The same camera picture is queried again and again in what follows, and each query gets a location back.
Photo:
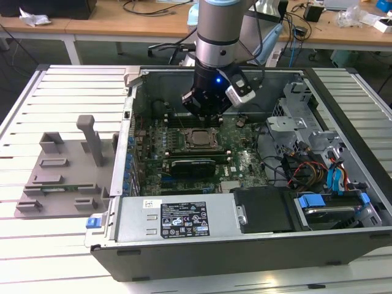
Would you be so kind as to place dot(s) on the silver CPU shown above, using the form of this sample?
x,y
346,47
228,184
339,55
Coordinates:
x,y
202,137

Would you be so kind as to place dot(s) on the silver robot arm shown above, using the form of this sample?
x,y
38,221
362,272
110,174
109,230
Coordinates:
x,y
217,30

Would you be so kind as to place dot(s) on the CPU socket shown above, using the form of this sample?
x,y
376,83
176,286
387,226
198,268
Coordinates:
x,y
202,149

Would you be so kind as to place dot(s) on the round coin battery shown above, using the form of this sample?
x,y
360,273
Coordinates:
x,y
241,122

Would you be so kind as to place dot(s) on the office chair base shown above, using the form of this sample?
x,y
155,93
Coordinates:
x,y
177,54

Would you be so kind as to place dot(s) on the green motherboard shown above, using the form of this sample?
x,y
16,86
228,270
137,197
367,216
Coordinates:
x,y
245,159

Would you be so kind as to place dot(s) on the black graphics card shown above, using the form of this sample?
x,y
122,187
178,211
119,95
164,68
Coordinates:
x,y
191,168

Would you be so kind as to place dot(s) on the silver metal drive cage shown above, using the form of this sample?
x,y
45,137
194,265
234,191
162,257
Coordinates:
x,y
286,124

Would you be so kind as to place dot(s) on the silver chipset heatsink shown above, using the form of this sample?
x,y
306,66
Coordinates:
x,y
231,186

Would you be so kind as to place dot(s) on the wooden desk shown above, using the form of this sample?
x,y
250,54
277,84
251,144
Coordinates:
x,y
101,21

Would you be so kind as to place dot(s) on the black power adapter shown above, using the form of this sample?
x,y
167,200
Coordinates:
x,y
312,13

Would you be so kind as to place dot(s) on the silver power supply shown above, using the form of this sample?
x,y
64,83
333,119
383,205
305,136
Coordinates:
x,y
137,217

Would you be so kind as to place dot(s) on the hard disk in blue carrier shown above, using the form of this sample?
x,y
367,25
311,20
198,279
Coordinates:
x,y
310,201

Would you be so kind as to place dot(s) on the grey parts rack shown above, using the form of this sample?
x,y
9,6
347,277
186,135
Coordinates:
x,y
73,159

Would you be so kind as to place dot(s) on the grey flat device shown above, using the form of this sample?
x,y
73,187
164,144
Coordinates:
x,y
340,3

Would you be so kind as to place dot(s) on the clear plastic bags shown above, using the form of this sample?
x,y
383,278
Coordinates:
x,y
352,16

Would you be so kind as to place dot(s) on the black open PC case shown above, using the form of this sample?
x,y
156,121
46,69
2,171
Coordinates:
x,y
214,260

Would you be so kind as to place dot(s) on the blue case latch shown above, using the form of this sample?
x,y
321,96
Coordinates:
x,y
93,222

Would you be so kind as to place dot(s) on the green RAM stick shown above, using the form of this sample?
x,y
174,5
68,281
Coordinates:
x,y
55,191

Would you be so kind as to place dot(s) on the large black box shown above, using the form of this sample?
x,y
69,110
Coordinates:
x,y
46,7

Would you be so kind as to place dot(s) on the white open box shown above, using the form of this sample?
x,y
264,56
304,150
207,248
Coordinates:
x,y
381,26

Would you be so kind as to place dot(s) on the white crumpled paper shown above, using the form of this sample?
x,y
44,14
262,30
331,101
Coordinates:
x,y
33,19

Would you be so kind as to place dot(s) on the blue box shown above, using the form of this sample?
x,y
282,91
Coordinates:
x,y
384,4

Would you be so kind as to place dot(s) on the white camera box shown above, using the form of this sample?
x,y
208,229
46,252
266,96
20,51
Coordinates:
x,y
242,98

